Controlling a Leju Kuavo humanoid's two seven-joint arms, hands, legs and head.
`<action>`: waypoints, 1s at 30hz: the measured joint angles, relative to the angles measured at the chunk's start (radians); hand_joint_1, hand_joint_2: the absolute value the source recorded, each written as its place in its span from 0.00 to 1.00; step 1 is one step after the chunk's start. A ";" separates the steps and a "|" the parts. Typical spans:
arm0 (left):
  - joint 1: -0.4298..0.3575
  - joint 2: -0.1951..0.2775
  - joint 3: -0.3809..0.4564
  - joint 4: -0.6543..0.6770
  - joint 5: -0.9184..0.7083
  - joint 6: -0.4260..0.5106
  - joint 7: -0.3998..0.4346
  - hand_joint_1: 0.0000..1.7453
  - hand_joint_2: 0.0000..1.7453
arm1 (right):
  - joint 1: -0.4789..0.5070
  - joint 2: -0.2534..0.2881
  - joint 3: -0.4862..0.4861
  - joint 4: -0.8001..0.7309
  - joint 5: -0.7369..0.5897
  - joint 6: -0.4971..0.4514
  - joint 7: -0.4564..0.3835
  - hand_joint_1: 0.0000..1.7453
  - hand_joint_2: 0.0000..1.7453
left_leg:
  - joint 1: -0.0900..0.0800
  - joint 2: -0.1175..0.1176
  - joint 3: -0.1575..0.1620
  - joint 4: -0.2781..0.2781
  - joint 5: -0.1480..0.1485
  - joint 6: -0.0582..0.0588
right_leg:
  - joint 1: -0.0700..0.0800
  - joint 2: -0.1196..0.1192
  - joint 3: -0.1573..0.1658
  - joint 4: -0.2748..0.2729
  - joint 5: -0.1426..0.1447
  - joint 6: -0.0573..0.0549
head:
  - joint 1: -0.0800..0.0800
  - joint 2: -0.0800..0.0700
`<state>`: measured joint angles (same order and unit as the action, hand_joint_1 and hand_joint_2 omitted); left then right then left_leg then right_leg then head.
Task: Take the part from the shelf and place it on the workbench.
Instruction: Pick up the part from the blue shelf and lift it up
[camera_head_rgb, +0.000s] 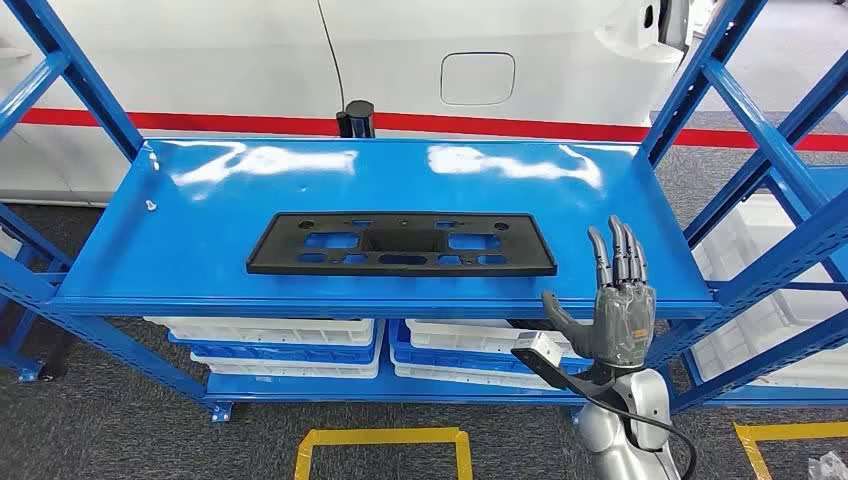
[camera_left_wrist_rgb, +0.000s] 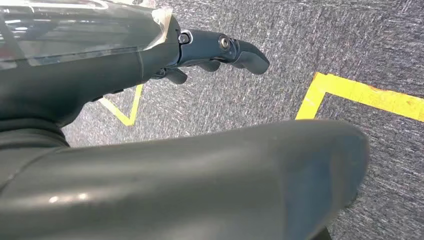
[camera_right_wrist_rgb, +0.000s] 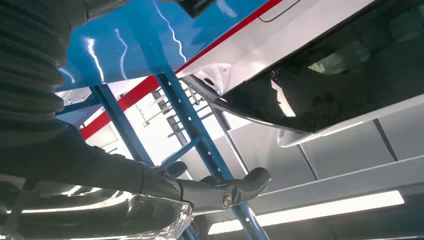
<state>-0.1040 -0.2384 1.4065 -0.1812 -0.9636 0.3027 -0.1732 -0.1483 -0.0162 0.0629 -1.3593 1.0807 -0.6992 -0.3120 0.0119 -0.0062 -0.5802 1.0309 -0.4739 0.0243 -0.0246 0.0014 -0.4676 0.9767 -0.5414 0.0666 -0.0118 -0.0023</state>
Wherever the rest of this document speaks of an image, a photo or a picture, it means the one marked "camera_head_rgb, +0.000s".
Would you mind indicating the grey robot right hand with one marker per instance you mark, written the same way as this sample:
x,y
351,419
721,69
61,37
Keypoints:
x,y
623,324

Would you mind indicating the black plastic frame part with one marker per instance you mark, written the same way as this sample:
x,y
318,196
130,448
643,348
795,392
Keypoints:
x,y
275,255

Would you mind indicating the yellow floor tape square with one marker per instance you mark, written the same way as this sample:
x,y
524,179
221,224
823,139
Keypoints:
x,y
384,436
788,430

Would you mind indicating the red barrier belt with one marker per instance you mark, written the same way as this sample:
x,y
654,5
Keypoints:
x,y
199,122
530,128

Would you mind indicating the clear plastic bag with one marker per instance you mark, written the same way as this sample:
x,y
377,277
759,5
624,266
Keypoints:
x,y
831,467

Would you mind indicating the white car body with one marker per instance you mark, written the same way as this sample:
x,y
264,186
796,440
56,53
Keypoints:
x,y
232,60

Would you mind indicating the small white clip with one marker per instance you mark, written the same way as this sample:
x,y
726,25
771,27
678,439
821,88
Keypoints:
x,y
151,205

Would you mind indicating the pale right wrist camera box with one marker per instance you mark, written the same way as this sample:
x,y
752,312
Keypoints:
x,y
538,348

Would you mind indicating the black stanchion post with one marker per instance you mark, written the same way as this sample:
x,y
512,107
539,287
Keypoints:
x,y
358,119

